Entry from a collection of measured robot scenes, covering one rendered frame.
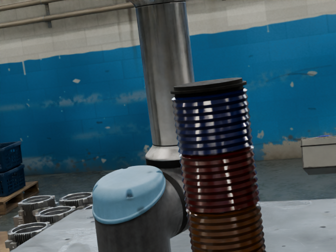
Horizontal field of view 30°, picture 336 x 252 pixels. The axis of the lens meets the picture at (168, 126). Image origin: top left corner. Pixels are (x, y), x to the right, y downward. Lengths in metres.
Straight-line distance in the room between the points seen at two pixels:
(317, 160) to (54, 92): 6.27
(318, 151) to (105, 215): 0.35
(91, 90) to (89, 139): 0.56
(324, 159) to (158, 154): 0.27
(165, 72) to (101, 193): 0.23
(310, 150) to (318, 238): 0.43
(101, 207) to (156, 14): 0.32
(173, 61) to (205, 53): 5.45
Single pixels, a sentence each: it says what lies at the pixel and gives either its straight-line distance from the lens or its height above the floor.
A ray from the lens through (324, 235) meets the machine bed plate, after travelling 1.43.
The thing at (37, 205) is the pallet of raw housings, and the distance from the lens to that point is 3.33.
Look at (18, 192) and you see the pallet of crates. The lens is 5.99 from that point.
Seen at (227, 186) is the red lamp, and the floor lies 1.14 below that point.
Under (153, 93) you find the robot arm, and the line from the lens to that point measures 1.04.
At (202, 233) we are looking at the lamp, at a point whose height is 1.10.
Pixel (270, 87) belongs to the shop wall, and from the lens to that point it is 6.35.
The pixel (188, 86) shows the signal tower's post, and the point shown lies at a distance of 0.47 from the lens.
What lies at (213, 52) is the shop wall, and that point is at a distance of 6.45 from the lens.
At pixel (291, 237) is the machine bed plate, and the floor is 0.80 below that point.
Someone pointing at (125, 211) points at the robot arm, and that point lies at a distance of 0.94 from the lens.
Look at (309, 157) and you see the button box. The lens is 1.02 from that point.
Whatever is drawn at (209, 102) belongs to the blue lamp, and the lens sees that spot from 0.46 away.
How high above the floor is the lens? 1.25
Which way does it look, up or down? 7 degrees down
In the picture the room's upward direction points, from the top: 8 degrees counter-clockwise
